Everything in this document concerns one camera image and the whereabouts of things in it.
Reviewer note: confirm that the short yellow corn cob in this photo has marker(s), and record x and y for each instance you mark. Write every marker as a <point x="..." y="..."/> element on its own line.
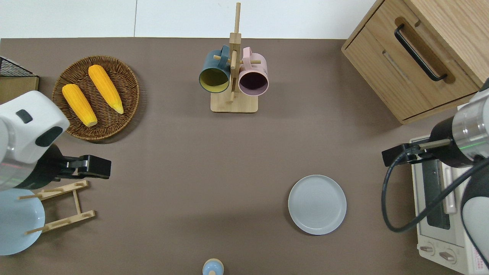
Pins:
<point x="78" y="104"/>

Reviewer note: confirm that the pink mug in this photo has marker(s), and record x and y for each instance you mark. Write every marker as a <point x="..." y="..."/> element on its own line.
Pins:
<point x="256" y="67"/>

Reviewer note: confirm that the wooden mug tree stand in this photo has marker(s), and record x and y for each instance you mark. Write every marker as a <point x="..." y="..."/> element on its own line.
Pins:
<point x="233" y="105"/>

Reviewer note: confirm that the gray round plate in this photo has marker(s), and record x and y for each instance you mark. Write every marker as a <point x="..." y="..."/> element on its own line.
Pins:
<point x="317" y="204"/>

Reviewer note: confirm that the cream toaster oven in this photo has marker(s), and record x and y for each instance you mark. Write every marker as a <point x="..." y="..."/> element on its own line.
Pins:
<point x="439" y="236"/>

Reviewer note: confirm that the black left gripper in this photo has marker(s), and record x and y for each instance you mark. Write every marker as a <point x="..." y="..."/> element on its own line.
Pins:
<point x="47" y="168"/>

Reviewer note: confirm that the light blue plate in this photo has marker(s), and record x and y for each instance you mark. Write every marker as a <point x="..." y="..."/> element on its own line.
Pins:
<point x="17" y="225"/>

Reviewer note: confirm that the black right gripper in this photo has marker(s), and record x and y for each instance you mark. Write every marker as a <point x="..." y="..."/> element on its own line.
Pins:
<point x="445" y="152"/>

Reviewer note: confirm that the wooden drawer cabinet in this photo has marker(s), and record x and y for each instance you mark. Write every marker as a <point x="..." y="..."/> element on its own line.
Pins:
<point x="382" y="68"/>

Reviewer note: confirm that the wooden basket lid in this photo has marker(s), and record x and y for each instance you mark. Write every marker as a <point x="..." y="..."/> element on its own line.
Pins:
<point x="15" y="88"/>

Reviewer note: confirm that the wooden dish rack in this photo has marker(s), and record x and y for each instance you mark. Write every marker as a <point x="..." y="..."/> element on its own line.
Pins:
<point x="77" y="202"/>

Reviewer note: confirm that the round wicker basket tray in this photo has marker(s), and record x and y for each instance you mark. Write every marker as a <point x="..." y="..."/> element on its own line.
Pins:
<point x="118" y="76"/>

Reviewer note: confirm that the dark teal mug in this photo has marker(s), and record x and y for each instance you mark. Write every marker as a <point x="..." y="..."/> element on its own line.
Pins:
<point x="212" y="63"/>

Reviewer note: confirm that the long yellow corn cob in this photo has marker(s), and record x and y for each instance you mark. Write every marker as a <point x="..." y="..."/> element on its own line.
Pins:
<point x="105" y="88"/>

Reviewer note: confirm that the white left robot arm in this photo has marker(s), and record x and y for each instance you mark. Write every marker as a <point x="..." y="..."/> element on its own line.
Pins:
<point x="30" y="122"/>

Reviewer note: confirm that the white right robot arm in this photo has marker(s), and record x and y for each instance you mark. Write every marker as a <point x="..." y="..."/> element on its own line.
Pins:
<point x="471" y="130"/>

